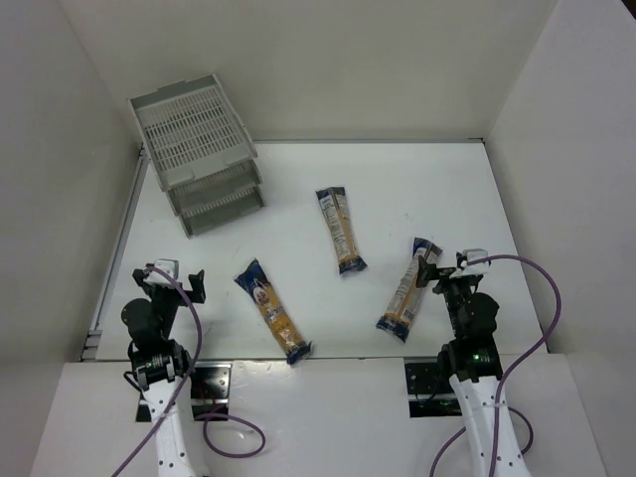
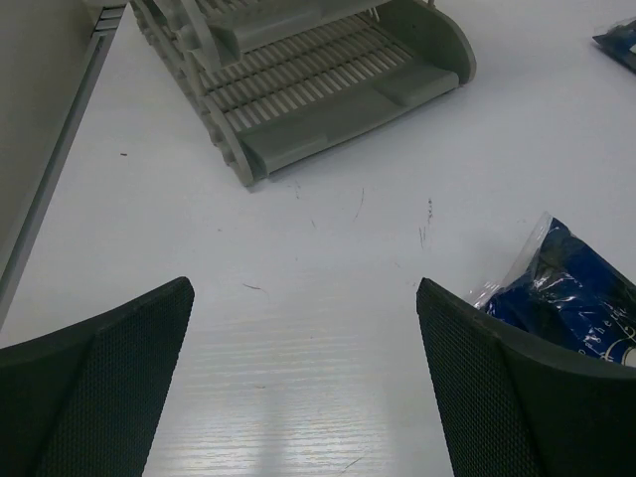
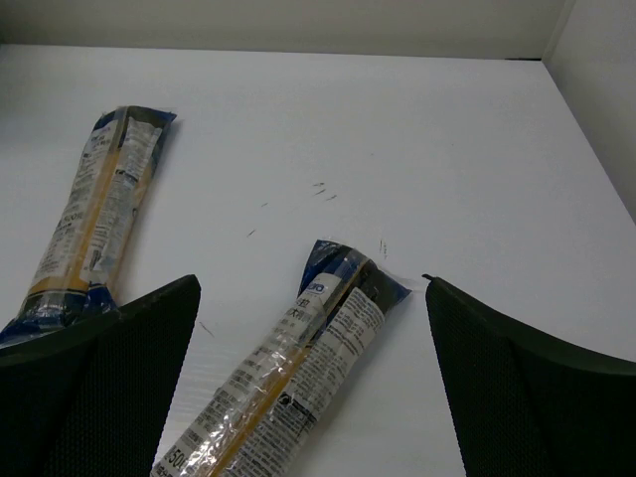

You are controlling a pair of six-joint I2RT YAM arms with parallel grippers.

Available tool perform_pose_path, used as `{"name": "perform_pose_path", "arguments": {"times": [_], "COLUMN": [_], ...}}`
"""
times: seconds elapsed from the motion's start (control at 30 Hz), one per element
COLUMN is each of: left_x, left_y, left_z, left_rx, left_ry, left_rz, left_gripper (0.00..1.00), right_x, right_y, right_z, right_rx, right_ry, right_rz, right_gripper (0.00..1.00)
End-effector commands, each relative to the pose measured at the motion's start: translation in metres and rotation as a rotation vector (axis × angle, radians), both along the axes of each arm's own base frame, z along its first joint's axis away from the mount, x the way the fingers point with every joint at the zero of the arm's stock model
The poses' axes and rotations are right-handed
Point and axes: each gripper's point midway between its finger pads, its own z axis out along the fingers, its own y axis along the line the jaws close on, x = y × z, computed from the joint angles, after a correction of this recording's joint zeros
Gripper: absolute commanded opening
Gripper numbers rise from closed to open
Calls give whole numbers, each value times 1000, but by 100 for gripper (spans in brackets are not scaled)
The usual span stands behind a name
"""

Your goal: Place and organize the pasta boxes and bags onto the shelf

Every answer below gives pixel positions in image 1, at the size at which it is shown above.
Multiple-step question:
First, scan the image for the pasta bag label side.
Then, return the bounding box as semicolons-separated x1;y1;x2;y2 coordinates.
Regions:
376;238;442;343
315;187;367;275

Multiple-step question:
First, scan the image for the blue yellow spaghetti bag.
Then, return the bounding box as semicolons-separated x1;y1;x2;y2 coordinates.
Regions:
235;258;311;366

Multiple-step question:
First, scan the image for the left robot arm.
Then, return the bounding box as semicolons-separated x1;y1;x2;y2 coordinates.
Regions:
113;259;210;476

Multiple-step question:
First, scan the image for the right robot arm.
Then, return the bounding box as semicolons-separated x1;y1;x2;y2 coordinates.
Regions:
416;257;530;476

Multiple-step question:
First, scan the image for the grey three-tier tray shelf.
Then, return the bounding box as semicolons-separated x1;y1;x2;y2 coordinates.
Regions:
129;74;265;238

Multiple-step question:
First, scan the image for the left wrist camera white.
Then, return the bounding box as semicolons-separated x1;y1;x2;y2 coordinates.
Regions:
143;258;179;287

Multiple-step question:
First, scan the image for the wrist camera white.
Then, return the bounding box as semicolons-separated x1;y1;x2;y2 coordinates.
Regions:
143;258;179;287
455;248;491;277

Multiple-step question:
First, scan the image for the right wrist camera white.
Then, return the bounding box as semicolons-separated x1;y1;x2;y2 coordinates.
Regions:
455;248;491;277

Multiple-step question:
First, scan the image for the aluminium frame rail left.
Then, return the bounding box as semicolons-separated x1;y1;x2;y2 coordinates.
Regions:
79;145;149;362

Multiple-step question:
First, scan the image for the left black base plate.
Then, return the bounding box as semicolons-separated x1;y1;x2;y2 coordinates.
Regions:
122;361;232;422

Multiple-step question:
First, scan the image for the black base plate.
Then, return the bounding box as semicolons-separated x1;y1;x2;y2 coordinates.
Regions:
403;358;461;418
122;361;232;422

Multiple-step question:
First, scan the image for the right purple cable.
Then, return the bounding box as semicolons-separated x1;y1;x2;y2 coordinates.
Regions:
429;253;564;477

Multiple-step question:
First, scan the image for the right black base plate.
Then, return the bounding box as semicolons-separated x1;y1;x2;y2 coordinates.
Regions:
403;358;461;418

